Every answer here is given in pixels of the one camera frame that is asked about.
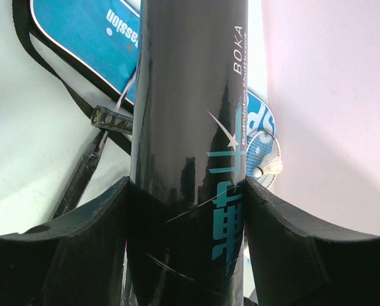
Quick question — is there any shuttlecock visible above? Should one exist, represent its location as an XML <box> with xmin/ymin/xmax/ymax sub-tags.
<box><xmin>252</xmin><ymin>155</ymin><xmax>283</xmax><ymax>178</ymax></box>

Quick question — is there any white racket on blue bag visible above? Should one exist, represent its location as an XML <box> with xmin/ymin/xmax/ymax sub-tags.
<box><xmin>246</xmin><ymin>131</ymin><xmax>281</xmax><ymax>189</ymax></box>

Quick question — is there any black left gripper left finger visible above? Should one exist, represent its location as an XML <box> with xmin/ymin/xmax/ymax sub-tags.
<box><xmin>0</xmin><ymin>177</ymin><xmax>129</xmax><ymax>305</ymax></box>

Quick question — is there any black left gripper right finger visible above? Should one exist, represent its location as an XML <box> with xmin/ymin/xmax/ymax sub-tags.
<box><xmin>244</xmin><ymin>178</ymin><xmax>380</xmax><ymax>305</ymax></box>

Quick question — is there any white racket black grip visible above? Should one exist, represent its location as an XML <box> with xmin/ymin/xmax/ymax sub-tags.
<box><xmin>51</xmin><ymin>71</ymin><xmax>140</xmax><ymax>221</ymax></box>

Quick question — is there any blue racket cover bag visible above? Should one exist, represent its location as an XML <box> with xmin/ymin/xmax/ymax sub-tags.
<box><xmin>12</xmin><ymin>1</ymin><xmax>275</xmax><ymax>157</ymax></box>

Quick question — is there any black shuttlecock tube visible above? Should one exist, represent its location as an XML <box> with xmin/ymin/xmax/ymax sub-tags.
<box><xmin>122</xmin><ymin>1</ymin><xmax>248</xmax><ymax>305</ymax></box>

